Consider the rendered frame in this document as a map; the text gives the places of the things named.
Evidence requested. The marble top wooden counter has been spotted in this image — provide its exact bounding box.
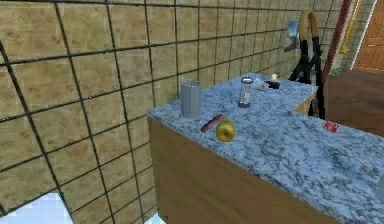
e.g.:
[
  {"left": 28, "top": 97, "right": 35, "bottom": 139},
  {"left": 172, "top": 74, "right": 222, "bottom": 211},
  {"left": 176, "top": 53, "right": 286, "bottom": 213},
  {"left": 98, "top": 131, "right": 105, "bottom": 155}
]
[{"left": 146, "top": 72, "right": 384, "bottom": 224}]

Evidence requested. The grey metal cup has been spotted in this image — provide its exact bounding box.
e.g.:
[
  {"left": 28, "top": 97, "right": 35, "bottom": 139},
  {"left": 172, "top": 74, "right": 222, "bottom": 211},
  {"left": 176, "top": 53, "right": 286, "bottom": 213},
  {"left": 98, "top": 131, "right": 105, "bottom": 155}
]
[{"left": 180, "top": 80, "right": 202, "bottom": 119}]

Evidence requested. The glass salt shaker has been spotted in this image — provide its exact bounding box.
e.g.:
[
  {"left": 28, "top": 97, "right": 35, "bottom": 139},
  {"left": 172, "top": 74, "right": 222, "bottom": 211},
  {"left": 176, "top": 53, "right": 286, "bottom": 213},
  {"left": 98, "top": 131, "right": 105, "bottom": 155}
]
[{"left": 237, "top": 76, "right": 254, "bottom": 109}]

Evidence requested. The blue framed wall picture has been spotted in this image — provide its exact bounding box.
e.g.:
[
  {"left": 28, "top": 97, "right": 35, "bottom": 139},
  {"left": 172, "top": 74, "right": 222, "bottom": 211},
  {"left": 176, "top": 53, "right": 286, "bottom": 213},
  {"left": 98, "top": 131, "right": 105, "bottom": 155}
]
[{"left": 284, "top": 20, "right": 300, "bottom": 53}]

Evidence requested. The black frame wooden chair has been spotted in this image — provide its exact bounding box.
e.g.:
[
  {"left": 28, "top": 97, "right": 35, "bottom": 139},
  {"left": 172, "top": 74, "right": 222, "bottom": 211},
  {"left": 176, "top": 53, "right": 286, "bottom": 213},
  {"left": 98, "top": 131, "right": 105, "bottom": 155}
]
[{"left": 288, "top": 9, "right": 326, "bottom": 120}]

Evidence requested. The orange wooden room door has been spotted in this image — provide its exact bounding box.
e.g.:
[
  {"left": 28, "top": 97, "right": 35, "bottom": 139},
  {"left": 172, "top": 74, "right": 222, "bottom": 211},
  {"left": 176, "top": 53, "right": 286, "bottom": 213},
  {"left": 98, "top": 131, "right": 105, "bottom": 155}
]
[{"left": 352, "top": 0, "right": 384, "bottom": 75}]

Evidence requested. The red square card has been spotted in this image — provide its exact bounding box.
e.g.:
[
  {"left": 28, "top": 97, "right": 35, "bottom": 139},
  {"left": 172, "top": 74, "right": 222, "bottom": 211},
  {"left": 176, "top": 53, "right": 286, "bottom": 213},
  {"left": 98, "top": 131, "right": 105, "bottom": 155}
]
[{"left": 323, "top": 120, "right": 340, "bottom": 133}]

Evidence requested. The dark red vertical post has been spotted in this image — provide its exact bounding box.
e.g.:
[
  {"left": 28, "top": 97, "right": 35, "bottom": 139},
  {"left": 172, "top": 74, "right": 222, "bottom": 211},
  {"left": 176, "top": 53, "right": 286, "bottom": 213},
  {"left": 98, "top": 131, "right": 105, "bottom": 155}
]
[{"left": 321, "top": 0, "right": 353, "bottom": 84}]

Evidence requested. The yellow apple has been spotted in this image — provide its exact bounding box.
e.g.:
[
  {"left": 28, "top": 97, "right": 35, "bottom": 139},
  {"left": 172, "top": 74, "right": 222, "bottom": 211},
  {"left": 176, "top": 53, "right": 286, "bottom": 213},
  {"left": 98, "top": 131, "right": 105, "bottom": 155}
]
[{"left": 215, "top": 119, "right": 236, "bottom": 143}]

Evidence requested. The pale pink small dish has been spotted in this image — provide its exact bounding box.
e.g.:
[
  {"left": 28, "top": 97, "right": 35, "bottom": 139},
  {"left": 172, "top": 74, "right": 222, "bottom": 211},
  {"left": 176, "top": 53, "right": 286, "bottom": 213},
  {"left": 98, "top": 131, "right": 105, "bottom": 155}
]
[{"left": 253, "top": 80, "right": 270, "bottom": 92}]

